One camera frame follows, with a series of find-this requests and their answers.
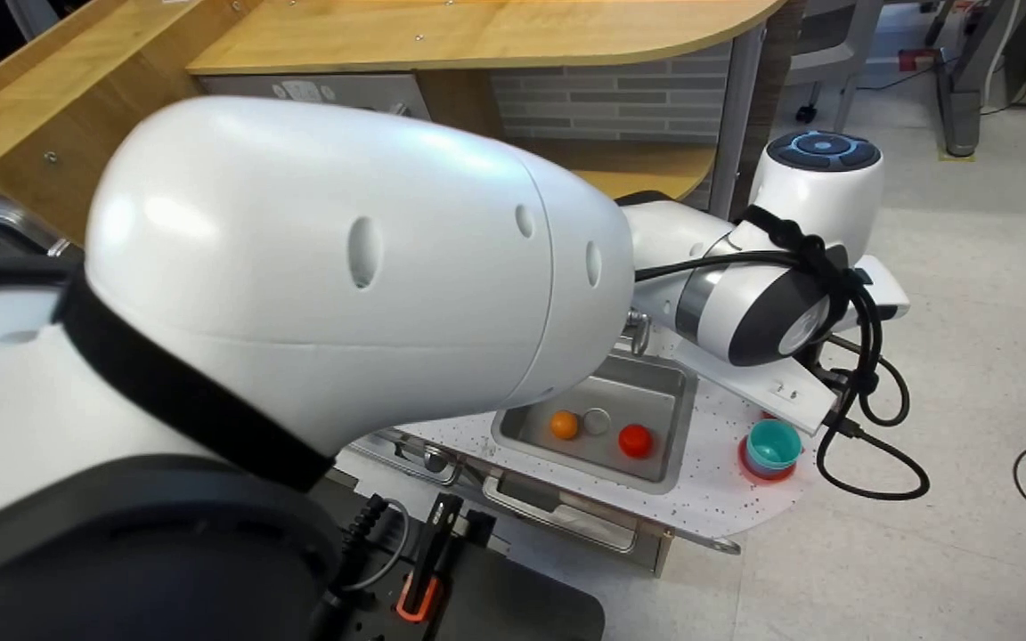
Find orange toy fruit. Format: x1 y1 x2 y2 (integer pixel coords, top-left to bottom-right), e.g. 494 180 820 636
546 406 584 446

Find grey toy faucet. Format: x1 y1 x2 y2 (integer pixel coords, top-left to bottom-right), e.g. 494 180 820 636
617 311 658 361

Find grey toy sink basin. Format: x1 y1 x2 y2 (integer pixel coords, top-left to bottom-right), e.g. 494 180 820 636
490 351 701 495

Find red toy tomato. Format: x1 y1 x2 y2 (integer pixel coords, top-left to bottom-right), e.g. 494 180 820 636
617 420 658 461

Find grey brick pattern panel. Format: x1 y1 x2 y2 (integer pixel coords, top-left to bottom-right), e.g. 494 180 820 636
489 51 738 147

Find teal and pink cup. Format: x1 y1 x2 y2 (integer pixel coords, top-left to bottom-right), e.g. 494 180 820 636
738 415 806 483

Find wooden desk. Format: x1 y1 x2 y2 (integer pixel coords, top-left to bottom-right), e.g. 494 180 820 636
0 0 792 242

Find grey oven door handle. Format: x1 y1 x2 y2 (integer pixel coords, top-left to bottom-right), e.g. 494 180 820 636
350 425 473 483

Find grey sink cabinet handle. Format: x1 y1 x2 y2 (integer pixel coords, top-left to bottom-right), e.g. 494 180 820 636
479 466 743 564

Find black clamp orange handle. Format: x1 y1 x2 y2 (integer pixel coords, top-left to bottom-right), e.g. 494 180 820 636
393 491 470 628

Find grey kitchen support post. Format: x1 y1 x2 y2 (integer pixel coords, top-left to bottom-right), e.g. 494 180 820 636
704 29 773 223

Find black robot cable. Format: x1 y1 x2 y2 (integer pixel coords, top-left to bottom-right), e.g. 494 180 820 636
633 206 932 504

